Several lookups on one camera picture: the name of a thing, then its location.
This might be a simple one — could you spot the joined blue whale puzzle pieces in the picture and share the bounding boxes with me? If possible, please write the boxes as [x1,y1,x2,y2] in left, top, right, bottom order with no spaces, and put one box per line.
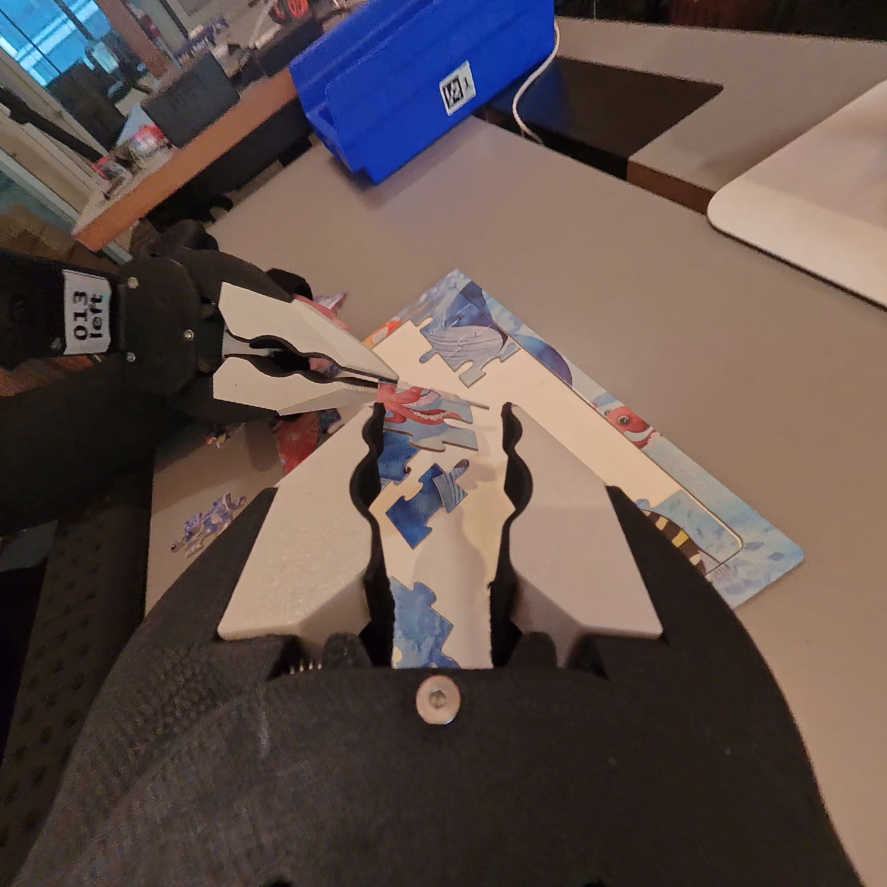
[419,305,522,387]

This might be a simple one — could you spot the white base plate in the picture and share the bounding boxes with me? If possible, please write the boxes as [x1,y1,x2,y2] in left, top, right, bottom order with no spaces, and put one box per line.
[707,78,887,310]

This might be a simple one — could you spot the white cable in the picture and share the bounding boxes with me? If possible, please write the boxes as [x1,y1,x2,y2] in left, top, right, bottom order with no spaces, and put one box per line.
[511,19,562,145]

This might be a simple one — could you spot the blue purple puzzle piece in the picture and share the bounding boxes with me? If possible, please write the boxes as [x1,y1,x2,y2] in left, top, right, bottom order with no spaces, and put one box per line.
[172,492,248,557]

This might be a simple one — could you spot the striped fish puzzle piece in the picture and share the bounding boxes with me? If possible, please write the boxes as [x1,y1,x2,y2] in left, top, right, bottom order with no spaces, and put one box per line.
[636,488,742,579]

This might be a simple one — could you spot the dark blue whale eye piece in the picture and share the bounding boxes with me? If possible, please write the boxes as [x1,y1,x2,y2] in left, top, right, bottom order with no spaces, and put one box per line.
[377,430,421,486]

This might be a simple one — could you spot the red octopus head puzzle piece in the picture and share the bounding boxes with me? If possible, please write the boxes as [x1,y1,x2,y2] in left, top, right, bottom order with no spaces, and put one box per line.
[376,383,491,425]

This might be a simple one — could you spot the pale blue splash puzzle piece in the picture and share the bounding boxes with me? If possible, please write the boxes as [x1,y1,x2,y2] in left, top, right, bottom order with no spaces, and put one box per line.
[388,577,460,670]

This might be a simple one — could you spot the black mesh chair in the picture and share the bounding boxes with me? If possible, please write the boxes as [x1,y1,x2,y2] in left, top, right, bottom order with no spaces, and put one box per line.
[0,478,157,887]

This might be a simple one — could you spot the brown wooden desk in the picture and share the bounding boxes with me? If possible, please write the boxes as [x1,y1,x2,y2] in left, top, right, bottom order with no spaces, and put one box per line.
[71,66,313,254]

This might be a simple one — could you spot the black box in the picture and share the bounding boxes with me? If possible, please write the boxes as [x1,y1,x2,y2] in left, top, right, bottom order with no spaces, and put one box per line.
[142,54,241,150]

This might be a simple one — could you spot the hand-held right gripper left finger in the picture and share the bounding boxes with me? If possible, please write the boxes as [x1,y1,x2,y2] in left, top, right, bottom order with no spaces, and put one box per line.
[217,402,394,668]

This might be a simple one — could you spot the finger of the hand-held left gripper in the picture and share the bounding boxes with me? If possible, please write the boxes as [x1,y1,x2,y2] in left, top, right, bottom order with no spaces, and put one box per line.
[219,280,401,384]
[212,350,399,418]

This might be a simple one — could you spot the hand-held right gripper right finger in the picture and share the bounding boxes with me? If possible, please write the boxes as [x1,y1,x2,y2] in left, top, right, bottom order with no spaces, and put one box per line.
[487,402,665,668]

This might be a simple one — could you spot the pale blue octopus arm piece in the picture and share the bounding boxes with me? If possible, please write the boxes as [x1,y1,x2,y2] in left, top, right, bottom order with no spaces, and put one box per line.
[383,419,480,456]

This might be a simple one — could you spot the blue plastic bin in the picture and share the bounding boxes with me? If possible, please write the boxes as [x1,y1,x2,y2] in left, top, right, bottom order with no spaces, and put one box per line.
[288,0,559,185]

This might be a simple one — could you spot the dark blue striped puzzle piece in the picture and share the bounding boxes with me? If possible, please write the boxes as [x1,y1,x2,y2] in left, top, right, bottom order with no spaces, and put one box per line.
[385,463,474,550]

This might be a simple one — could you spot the joined orange crab puzzle pieces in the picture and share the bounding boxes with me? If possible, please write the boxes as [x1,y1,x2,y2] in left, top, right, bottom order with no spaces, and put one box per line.
[276,414,323,478]

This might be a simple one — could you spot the sea print jigsaw puzzle board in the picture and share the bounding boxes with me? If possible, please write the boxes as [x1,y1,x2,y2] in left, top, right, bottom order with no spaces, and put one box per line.
[276,269,805,670]

